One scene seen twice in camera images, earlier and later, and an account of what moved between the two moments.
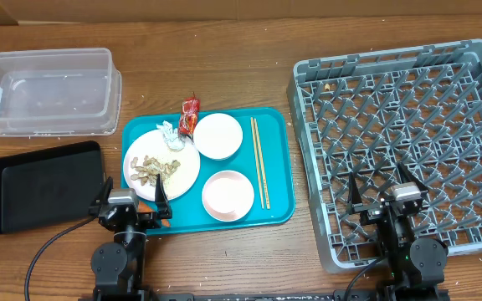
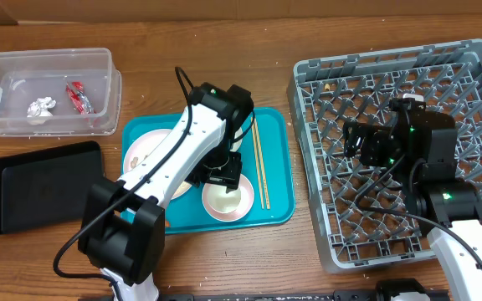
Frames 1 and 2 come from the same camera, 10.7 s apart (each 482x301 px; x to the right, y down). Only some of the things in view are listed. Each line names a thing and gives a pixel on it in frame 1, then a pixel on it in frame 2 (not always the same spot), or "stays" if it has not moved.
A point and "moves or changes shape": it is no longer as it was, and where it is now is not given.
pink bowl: [228, 196] stays
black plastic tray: [43, 187] stays
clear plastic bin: [69, 92] stays
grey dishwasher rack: [440, 112] stays
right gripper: [353, 196] to [376, 141]
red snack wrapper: [190, 110] moves or changes shape
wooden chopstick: [267, 192] stays
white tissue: [171, 136] to [38, 110]
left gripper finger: [162, 206] to [228, 190]
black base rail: [335, 296] stays
